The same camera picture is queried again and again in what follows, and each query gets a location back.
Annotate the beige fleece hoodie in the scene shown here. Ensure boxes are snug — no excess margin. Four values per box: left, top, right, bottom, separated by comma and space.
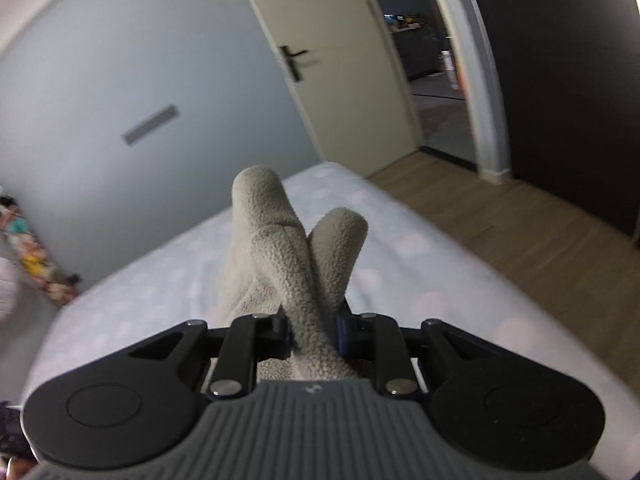
215, 166, 368, 380

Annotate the polka dot bed sheet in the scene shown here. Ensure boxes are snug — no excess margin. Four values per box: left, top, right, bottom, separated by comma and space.
24, 162, 639, 479

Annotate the clear tube of plush toys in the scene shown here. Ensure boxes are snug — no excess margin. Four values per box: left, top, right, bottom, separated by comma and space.
1, 193, 79, 307

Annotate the cream bedroom door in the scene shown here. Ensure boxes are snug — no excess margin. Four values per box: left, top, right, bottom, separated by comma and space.
250, 0, 419, 177

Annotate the pink rolled duvet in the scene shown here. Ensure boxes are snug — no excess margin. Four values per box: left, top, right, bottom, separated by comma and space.
0, 258, 20, 321

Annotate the black wardrobe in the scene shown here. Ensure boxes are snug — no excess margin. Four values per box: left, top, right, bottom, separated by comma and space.
476, 0, 639, 235

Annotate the grey wall switch panel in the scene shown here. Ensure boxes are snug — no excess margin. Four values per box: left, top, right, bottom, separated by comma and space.
122, 105, 179, 146

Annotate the black door handle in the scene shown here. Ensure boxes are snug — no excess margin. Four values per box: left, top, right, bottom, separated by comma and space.
279, 46, 309, 82

